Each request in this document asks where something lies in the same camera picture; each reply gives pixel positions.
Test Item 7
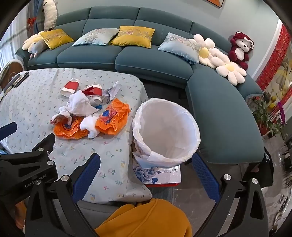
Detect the round wooden stool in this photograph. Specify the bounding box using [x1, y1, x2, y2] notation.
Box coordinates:
[0, 59, 24, 88]

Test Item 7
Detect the red plush bear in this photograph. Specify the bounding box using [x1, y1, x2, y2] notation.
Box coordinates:
[229, 31, 255, 71]

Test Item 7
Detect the long white plush toy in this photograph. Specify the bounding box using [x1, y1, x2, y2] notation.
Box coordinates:
[43, 0, 58, 31]

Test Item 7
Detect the black remote control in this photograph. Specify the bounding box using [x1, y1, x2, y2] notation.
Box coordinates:
[14, 72, 30, 88]

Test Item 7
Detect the yellow embroidered cushion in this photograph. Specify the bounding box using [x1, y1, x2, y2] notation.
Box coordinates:
[110, 26, 155, 49]
[40, 29, 74, 50]

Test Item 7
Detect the small white tissue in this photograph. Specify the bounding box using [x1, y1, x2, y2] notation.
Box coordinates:
[80, 115, 99, 139]

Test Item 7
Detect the orange plastic bag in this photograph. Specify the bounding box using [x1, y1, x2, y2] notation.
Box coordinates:
[95, 98, 131, 135]
[53, 114, 88, 139]

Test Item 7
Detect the potted green plant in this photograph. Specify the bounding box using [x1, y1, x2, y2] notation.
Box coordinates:
[252, 91, 288, 137]

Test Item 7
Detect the light blue embroidered cushion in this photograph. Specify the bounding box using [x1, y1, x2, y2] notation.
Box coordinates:
[72, 28, 120, 46]
[158, 32, 202, 65]

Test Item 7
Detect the blue curtain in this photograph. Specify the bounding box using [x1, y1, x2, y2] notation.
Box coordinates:
[27, 0, 45, 34]

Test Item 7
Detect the crumpled grey paper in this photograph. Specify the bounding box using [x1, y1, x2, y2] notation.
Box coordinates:
[104, 81, 120, 103]

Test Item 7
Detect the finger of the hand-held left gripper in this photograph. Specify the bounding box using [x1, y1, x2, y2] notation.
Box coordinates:
[0, 122, 18, 140]
[0, 133, 57, 180]

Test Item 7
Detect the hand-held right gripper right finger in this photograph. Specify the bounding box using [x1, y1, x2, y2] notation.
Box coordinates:
[192, 152, 269, 237]

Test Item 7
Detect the grey remote control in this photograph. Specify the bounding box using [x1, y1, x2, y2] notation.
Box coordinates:
[3, 74, 22, 94]

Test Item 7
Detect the red patterned wall hanging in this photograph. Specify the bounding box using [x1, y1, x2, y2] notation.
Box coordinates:
[255, 24, 292, 103]

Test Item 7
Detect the large white tissue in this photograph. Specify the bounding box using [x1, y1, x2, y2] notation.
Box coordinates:
[51, 91, 99, 125]

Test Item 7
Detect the teal corner sofa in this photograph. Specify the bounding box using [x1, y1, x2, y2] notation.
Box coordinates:
[15, 6, 266, 164]

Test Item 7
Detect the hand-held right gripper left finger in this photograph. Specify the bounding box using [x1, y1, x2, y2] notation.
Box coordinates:
[25, 153, 101, 237]

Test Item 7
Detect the blue floral box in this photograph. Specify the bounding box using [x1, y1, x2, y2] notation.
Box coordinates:
[133, 150, 182, 187]

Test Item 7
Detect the dark wooden furniture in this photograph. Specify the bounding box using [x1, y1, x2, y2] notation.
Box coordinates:
[282, 139, 292, 164]

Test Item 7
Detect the white daisy pillow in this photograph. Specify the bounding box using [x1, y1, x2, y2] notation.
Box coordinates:
[216, 60, 247, 86]
[193, 34, 230, 69]
[22, 32, 49, 51]

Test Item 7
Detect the grey plush toy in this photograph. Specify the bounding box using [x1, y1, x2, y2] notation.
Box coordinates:
[30, 41, 49, 58]

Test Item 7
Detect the orange framed picture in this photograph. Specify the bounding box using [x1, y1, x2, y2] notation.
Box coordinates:
[206, 0, 224, 8]

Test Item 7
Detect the flattened red paper cup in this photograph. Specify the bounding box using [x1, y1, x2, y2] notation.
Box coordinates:
[60, 78, 79, 96]

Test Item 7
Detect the floral light blue tablecloth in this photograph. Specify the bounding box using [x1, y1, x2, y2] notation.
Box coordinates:
[0, 68, 153, 204]

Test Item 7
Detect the white lined waste bin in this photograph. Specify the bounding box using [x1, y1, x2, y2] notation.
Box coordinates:
[132, 98, 201, 169]

